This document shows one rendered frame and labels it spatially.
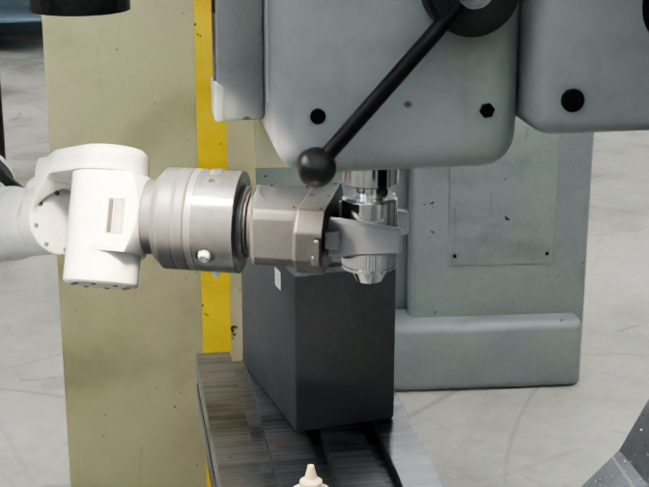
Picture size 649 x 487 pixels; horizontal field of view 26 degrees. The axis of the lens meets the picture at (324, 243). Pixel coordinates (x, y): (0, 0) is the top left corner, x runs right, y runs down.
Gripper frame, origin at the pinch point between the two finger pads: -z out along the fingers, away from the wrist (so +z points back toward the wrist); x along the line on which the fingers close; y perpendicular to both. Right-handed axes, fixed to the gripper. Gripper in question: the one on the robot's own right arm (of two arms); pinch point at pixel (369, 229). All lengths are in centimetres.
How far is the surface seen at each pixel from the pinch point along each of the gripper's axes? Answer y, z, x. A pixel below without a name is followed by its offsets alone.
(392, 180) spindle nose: -4.7, -2.0, -1.3
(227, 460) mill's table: 33.6, 17.7, 21.4
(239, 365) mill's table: 35, 23, 51
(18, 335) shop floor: 126, 144, 273
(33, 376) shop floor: 126, 128, 243
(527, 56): -16.3, -12.5, -6.4
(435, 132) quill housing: -10.6, -5.9, -8.5
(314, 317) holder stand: 19.9, 9.8, 30.3
